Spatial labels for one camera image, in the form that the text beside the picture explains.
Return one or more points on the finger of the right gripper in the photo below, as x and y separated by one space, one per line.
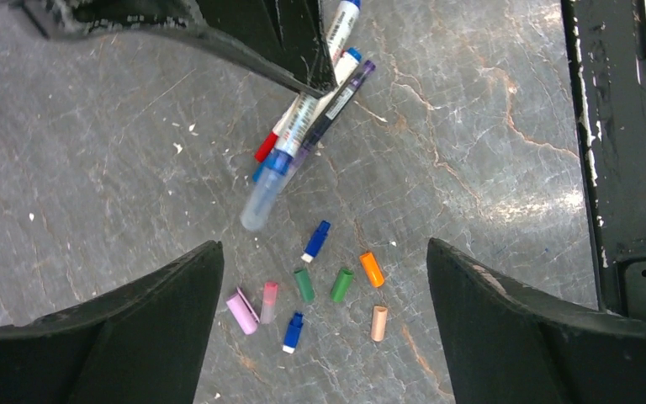
283 41

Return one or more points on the dark purple pen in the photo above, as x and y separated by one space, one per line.
330 114

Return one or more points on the purple highlighter cap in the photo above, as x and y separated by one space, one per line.
243 312

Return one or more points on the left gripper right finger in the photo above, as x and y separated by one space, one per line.
507 342

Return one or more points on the red capped marker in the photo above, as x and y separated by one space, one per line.
269 143

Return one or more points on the blue pen cap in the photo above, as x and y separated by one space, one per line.
292 335
316 241

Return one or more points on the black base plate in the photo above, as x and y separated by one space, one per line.
606 45

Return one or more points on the peach pen cap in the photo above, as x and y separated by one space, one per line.
378 323

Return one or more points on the dark green cap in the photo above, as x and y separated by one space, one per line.
304 284

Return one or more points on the green marker cap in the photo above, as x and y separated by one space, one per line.
342 283

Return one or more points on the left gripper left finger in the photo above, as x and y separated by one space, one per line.
143 342

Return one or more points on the clear capped blue marker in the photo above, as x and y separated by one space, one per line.
276 165

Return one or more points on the orange marker cap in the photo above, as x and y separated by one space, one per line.
372 269

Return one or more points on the pink translucent cap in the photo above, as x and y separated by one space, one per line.
269 298

